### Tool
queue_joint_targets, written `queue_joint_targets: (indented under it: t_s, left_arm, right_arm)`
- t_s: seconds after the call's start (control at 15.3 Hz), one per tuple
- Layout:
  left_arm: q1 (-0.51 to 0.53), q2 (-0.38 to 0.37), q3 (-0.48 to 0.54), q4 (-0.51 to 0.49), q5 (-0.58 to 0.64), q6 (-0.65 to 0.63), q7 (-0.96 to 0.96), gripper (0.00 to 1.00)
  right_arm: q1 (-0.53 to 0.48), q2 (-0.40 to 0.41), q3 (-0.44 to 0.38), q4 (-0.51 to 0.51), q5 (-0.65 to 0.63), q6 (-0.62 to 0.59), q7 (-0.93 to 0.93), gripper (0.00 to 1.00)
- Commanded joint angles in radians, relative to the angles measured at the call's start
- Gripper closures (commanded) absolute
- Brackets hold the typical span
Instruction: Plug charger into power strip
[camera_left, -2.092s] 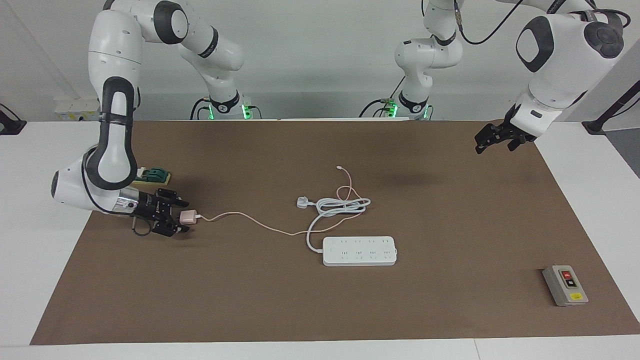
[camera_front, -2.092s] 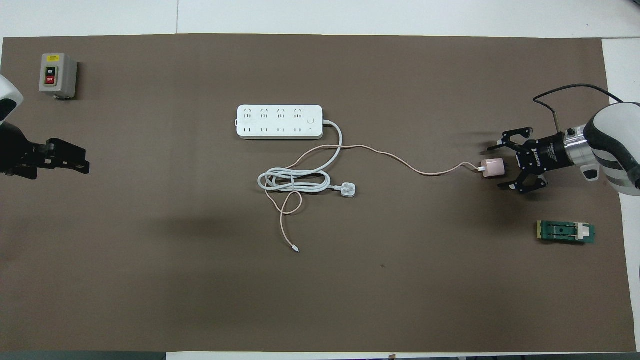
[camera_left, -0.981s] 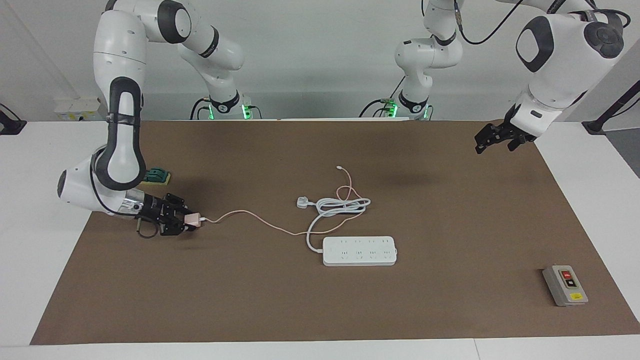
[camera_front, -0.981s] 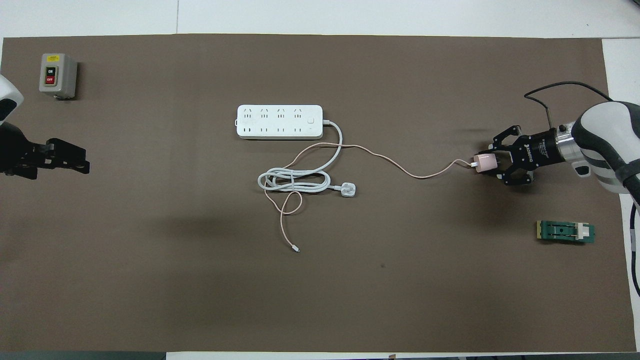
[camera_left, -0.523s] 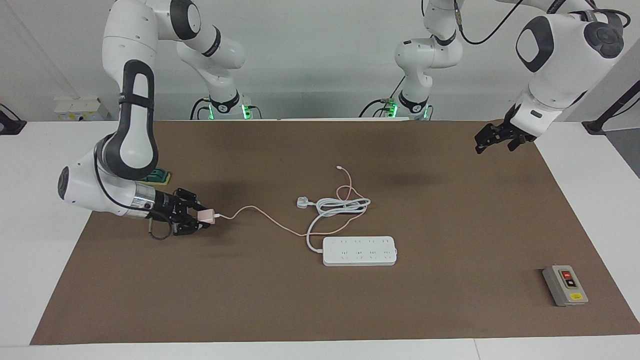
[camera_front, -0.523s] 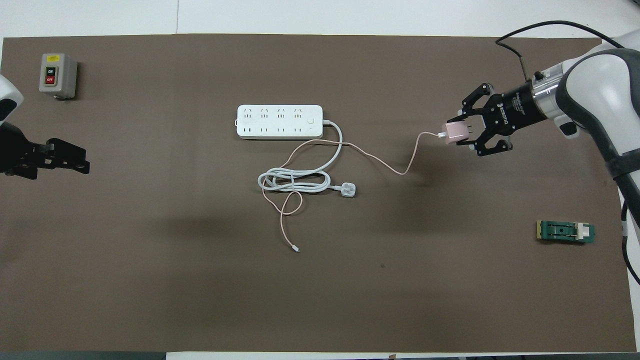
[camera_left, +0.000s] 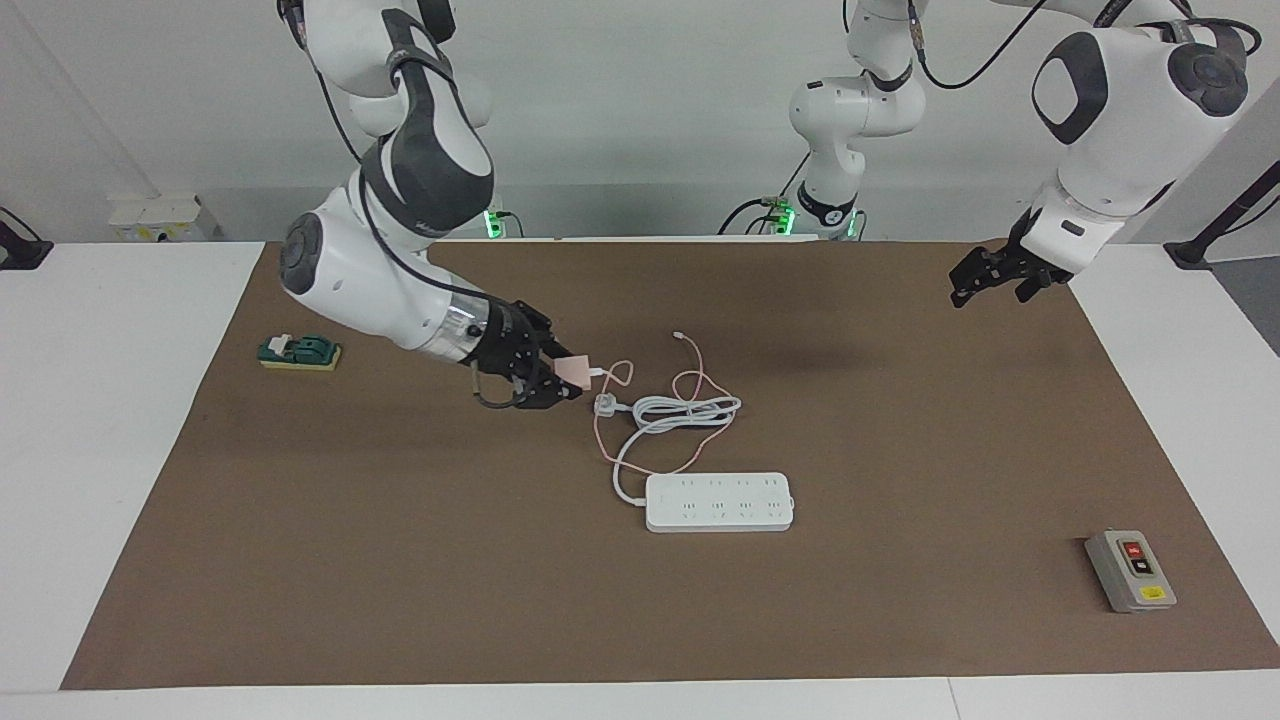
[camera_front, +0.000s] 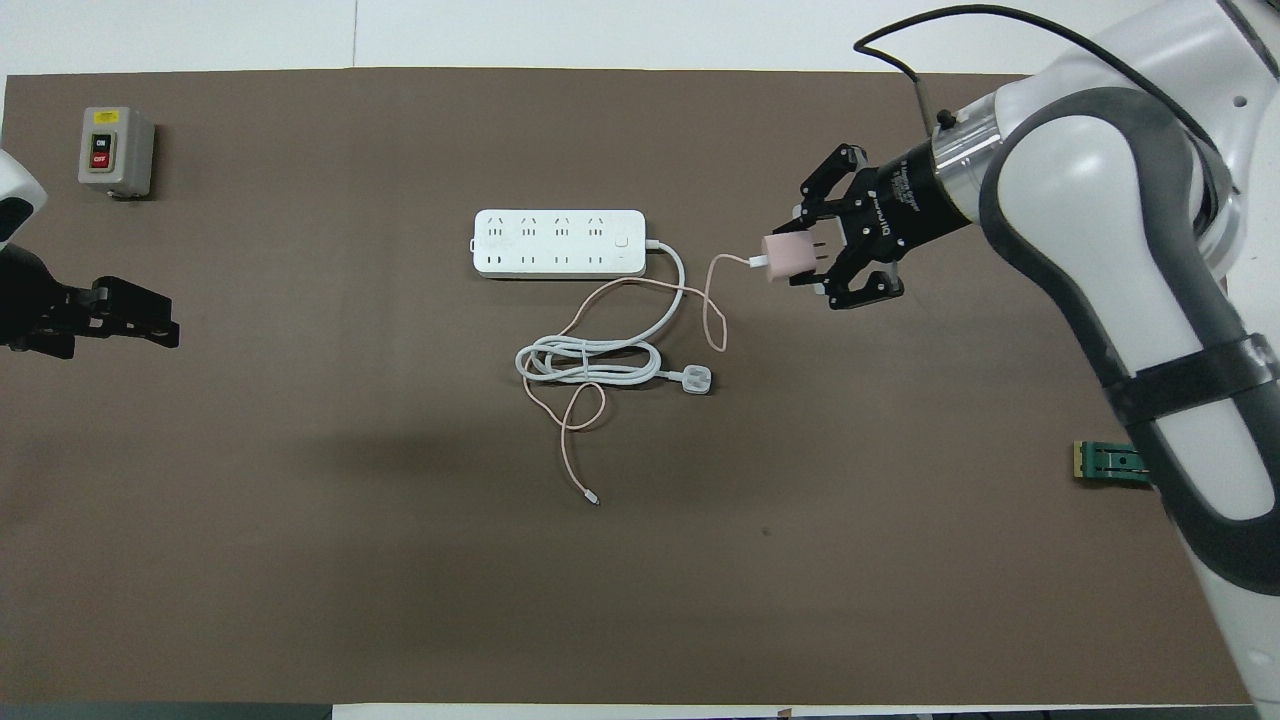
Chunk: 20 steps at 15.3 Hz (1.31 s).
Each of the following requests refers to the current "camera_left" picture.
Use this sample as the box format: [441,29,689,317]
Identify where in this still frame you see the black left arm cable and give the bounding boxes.
[840,0,1051,91]

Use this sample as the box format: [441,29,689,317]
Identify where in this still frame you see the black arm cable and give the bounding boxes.
[278,0,526,411]
[840,0,1051,91]

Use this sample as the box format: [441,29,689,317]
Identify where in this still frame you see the green circuit board module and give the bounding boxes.
[258,333,343,373]

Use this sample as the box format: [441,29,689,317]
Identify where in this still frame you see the grey on-off switch box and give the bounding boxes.
[1085,530,1178,614]

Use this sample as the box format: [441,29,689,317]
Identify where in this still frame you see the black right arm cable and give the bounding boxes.
[278,0,526,411]

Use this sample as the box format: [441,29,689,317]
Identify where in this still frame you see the pink charging cable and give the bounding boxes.
[590,330,736,476]

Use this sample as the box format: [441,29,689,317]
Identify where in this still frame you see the white power strip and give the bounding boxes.
[644,472,796,533]

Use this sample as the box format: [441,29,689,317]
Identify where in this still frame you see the black bracket foot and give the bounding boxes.
[0,207,53,271]

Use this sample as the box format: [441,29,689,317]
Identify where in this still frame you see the brown table mat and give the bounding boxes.
[60,240,1280,691]

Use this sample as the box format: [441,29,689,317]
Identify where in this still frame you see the white wall socket box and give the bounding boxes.
[108,193,206,243]

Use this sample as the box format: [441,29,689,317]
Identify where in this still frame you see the white power cord with plug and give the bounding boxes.
[594,393,743,506]

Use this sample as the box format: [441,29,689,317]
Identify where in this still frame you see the black base cables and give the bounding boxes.
[720,150,813,236]

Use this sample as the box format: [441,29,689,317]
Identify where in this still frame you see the black pole stand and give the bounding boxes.
[1163,160,1280,271]

